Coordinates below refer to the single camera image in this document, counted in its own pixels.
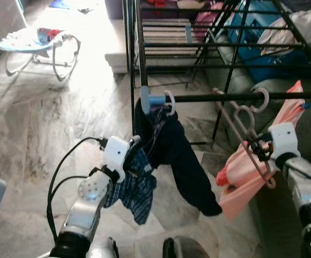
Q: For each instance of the dark navy garment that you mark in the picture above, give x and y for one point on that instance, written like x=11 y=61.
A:
x=177 y=145

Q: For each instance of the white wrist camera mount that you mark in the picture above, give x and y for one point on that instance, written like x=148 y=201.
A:
x=115 y=153
x=284 y=140

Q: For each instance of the silver right robot leg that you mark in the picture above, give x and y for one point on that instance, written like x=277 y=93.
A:
x=188 y=248

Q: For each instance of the white clothes hanger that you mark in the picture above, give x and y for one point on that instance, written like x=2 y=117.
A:
x=173 y=102

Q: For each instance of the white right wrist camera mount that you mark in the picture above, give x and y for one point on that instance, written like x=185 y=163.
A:
x=284 y=140

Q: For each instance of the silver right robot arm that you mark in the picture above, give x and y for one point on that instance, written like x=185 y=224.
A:
x=306 y=191

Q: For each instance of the blue storage bag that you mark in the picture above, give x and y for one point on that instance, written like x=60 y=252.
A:
x=252 y=32

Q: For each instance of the silver left robot leg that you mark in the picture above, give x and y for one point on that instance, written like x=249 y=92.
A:
x=104 y=250

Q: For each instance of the pink striped cloth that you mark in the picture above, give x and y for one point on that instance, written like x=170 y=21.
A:
x=206 y=19

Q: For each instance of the blue plaid garment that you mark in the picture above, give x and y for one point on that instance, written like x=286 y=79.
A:
x=136 y=193

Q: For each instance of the white box appliance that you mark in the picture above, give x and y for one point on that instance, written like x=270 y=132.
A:
x=2 y=19

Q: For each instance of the pink garment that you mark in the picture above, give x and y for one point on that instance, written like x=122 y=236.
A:
x=241 y=188

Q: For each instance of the white slatted wooden rack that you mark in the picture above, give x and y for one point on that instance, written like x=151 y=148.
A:
x=166 y=37

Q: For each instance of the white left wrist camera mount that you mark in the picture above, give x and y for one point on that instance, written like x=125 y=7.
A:
x=115 y=153

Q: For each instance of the light blue rail end cap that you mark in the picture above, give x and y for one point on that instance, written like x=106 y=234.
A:
x=145 y=99

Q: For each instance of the baby bouncer seat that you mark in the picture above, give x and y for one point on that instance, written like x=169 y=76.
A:
x=26 y=43

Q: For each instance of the silver robot leg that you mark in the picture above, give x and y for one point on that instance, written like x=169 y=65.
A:
x=188 y=248
x=104 y=250

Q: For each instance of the white crumpled cloth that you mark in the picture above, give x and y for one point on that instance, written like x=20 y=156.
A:
x=301 y=29

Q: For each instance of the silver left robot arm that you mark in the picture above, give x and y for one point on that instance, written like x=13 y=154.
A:
x=91 y=188

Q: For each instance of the black metal drying rack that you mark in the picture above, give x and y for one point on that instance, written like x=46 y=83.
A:
x=214 y=98

